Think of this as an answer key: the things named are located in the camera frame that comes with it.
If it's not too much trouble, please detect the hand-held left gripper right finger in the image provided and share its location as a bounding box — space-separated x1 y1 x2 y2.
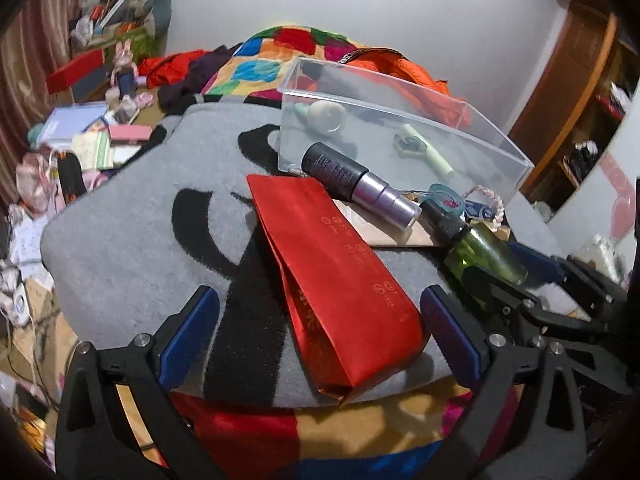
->
420 285 588 480

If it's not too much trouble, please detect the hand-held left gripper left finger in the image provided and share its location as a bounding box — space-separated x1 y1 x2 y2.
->
55 285 226 480

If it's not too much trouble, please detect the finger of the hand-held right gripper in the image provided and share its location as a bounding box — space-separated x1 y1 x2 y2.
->
462 265 608 336
507 242 628 306

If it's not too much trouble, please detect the green glass bottle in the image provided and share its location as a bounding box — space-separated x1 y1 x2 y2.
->
420 200 530 293

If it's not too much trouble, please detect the red foil bag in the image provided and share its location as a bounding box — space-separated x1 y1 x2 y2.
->
246 174 430 407

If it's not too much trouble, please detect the clear plastic box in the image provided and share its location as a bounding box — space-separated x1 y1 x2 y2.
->
276 56 536 206

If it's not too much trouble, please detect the blue tag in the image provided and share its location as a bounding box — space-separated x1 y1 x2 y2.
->
464 200 493 222

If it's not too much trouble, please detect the white panel with pink print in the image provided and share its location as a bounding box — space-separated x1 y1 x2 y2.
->
545 110 640 281

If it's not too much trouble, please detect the grey blanket with black pattern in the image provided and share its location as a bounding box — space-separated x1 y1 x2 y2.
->
41 101 566 408

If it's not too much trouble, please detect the brown card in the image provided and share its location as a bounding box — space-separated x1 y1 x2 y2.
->
332 199 451 248

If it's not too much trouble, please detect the pale green tube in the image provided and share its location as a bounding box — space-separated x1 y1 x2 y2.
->
400 124 457 180

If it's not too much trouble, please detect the dark hexagonal compact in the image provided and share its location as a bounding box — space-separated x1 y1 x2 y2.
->
392 132 426 157

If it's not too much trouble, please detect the purple black cosmetic bottle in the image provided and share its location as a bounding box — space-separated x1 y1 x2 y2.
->
301 142 423 231

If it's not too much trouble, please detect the black upright object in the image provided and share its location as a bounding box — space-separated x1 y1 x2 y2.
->
56 152 88 206

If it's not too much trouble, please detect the wooden wardrobe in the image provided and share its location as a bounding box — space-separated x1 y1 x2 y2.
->
507 0 640 221

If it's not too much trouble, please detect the green notebook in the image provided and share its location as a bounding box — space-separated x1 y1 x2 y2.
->
72 130 116 171

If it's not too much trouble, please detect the pink flat box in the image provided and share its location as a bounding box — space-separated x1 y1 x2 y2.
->
107 124 153 143

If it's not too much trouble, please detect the orange jacket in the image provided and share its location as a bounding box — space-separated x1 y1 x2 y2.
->
345 47 473 128

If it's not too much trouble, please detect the lavender folder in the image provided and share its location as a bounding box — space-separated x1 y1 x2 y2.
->
37 102 108 148

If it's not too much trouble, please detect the white mint cosmetic bottle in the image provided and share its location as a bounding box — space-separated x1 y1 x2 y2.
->
295 100 347 135

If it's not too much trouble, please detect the dark purple garment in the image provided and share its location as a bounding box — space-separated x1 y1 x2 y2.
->
159 45 241 113

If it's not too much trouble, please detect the red garment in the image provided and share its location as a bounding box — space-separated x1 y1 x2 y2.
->
137 50 208 88

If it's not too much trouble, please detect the pink rabbit plush toy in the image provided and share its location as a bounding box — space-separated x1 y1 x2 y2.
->
111 40 141 101

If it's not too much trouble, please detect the red box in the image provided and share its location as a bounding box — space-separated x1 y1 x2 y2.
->
46 50 107 95

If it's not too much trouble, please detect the striped pink curtain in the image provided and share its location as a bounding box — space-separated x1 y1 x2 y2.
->
0 0 101 211

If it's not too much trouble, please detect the grey neck pillow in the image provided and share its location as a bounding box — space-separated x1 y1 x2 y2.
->
120 0 173 41

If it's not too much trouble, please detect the pile of desk clutter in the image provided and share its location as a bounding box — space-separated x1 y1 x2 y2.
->
70 0 161 58

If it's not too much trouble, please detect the pink braided bracelet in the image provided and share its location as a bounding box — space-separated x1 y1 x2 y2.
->
462 185 507 231

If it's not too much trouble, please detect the teal round keychain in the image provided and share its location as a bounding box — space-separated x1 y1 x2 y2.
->
420 183 468 211

